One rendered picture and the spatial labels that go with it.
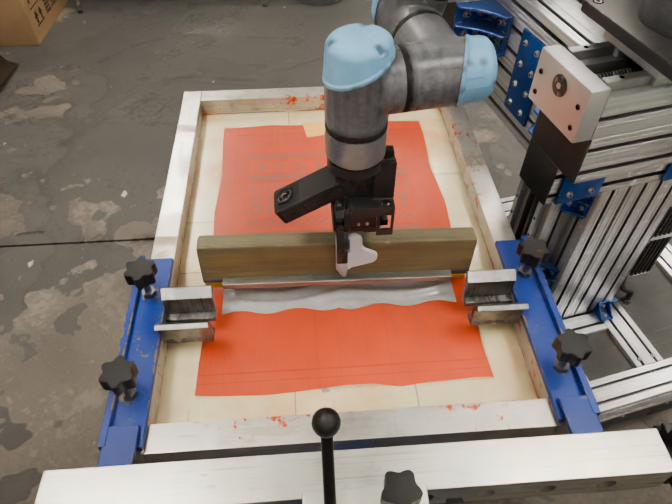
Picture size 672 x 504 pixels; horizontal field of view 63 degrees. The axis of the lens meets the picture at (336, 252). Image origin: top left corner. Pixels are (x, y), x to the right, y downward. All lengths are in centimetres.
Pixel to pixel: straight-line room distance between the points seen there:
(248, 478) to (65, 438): 136
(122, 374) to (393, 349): 36
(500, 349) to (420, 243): 19
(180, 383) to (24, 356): 142
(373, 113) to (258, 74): 265
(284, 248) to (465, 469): 37
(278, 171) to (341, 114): 47
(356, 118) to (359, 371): 36
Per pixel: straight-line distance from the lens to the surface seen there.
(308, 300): 85
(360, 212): 72
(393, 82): 62
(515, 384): 82
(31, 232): 260
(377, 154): 67
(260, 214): 99
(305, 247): 79
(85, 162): 285
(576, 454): 70
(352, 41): 61
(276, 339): 82
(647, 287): 209
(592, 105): 90
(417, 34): 68
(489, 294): 86
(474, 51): 66
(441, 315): 86
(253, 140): 116
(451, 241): 82
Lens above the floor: 164
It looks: 48 degrees down
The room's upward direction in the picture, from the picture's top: straight up
